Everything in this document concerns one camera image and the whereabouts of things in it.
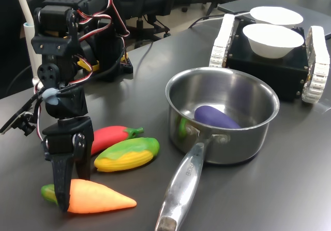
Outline orange toy carrot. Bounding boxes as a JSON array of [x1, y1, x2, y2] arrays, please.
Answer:
[[40, 179, 137, 214]]

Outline red toy chilli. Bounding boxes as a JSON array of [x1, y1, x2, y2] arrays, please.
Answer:
[[90, 126, 144, 156]]

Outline yellow green toy corn cob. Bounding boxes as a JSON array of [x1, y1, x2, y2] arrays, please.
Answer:
[[93, 137, 160, 174]]

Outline pale grey putty lump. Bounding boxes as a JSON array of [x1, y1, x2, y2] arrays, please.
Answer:
[[42, 87, 61, 105]]

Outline purple toy aubergine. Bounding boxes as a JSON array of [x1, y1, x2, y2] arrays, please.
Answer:
[[193, 106, 241, 129]]

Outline tracked vehicle with white tracks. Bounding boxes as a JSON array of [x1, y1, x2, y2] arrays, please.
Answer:
[[208, 13, 330, 105]]

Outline white bowl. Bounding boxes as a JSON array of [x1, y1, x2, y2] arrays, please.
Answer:
[[249, 6, 304, 26], [243, 23, 305, 59]]

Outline black gripper camera board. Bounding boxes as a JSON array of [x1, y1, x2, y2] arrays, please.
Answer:
[[0, 106, 36, 136]]

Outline long black cable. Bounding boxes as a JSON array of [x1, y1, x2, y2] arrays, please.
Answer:
[[23, 82, 88, 112]]

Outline white post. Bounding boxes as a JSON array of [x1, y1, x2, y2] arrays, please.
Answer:
[[13, 0, 44, 89]]

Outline steel pan with long handle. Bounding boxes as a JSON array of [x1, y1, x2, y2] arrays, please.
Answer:
[[154, 67, 281, 231]]

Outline red white black servo wires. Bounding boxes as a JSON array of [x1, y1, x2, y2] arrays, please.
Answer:
[[36, 0, 130, 141]]

